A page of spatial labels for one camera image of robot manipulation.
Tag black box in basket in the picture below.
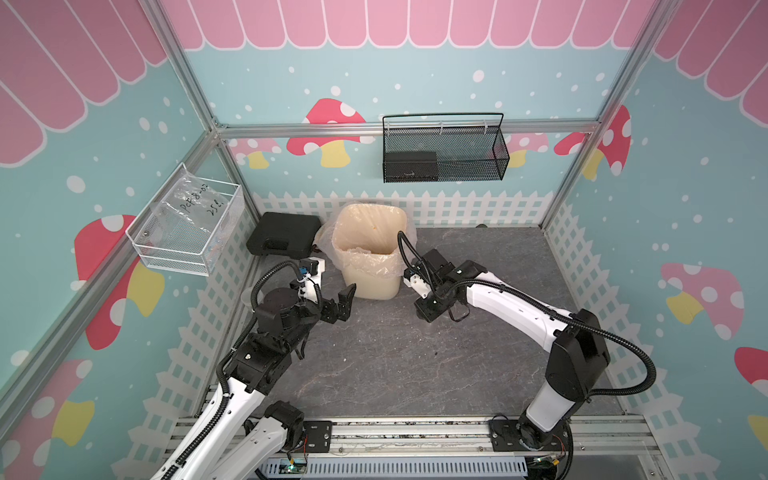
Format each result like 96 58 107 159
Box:
383 151 439 183

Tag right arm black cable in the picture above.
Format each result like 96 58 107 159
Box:
396 230 658 398

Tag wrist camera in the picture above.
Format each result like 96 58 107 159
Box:
403 268 432 299
298 257 325 304

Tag clear plastic bin liner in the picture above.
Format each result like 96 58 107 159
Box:
314 203 417 278

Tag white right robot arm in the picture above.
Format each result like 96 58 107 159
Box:
403 249 610 451

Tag cream plastic trash bin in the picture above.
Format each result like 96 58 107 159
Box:
329 203 408 301

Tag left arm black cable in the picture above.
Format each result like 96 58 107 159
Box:
161 259 325 480

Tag black wire mesh basket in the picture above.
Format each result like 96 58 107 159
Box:
381 112 510 182

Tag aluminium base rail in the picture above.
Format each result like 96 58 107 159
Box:
174 415 673 479

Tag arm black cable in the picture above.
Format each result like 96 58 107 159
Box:
396 230 658 398
161 259 325 480

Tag clear plastic bag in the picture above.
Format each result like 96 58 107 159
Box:
139 173 245 263

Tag white wire wall basket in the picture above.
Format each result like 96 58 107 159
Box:
125 163 245 276

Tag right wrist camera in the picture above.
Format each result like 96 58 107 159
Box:
403 268 432 299

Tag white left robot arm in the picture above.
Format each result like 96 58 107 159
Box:
154 282 356 479

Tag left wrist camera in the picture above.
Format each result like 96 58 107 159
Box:
298 257 325 304

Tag black plastic tool case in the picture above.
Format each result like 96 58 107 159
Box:
246 212 321 260

